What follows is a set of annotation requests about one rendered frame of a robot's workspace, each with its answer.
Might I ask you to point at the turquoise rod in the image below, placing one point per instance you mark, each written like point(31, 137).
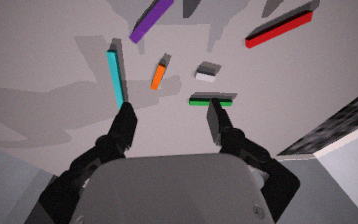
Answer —
point(113, 61)

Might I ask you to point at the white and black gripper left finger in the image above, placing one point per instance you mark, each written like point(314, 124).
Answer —
point(60, 198)

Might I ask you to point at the green rod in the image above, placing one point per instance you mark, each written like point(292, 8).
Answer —
point(205, 101)

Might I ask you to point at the orange rectangular bar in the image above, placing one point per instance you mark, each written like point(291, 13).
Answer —
point(158, 75)

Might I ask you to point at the grey rectangular block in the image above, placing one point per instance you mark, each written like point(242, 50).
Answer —
point(205, 76)

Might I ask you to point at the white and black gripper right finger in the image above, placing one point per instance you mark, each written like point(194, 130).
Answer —
point(280, 184)

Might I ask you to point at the dark red rod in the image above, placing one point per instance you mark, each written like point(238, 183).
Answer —
point(279, 28)

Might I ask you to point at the purple rod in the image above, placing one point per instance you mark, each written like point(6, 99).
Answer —
point(157, 11)

